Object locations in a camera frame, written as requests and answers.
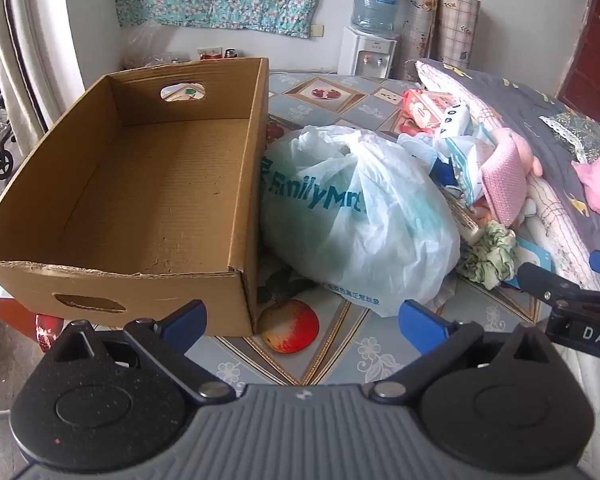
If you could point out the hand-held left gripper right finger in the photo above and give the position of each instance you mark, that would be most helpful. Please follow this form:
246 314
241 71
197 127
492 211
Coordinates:
422 322

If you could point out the grey quilt with yellow print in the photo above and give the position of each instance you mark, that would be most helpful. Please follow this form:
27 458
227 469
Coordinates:
525 105

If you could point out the pink plush toy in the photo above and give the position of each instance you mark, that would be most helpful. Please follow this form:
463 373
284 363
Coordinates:
522 152

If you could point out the green floral scrunchie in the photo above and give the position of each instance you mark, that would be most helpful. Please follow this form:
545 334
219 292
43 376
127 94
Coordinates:
490 255

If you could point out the clear plastic bag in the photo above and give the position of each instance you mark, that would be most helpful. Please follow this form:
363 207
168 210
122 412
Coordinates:
145 45

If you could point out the white water dispenser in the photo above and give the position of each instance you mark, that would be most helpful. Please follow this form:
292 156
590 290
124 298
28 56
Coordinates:
365 52

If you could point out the white tissue pack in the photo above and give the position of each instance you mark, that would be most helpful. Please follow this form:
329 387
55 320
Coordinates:
455 117

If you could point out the checked patterned roll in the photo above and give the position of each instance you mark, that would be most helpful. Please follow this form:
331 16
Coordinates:
457 25

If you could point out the teal and blue tissue pack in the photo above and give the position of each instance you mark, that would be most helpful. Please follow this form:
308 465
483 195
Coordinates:
467 162

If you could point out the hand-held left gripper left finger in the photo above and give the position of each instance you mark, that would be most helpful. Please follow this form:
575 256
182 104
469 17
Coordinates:
185 321

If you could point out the wall socket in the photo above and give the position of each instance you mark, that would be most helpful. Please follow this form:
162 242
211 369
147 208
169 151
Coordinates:
318 30

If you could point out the brown wooden door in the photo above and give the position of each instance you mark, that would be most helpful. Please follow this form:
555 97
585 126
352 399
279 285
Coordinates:
592 45

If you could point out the floral patterned roll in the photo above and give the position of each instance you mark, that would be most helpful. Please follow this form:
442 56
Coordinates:
417 25

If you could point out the blue and white box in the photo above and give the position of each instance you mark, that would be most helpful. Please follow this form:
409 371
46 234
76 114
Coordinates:
535 255

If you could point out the fruit patterned tablecloth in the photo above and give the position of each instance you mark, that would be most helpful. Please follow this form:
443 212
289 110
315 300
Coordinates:
330 350

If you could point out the white plastic shopping bag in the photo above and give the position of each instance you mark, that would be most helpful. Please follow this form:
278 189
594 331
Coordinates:
360 230

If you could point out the pink knitted cloth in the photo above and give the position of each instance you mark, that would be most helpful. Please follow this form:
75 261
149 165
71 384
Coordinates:
505 185

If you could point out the brown cardboard box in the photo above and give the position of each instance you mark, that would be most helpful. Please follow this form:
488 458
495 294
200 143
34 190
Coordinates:
170 185

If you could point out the blue water bottle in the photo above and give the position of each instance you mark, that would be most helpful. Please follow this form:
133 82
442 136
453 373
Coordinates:
377 2

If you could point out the green lace cloth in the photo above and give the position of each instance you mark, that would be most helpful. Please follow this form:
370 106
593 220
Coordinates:
575 132

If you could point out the red wet wipes pack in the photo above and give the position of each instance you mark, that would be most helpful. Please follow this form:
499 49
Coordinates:
422 107

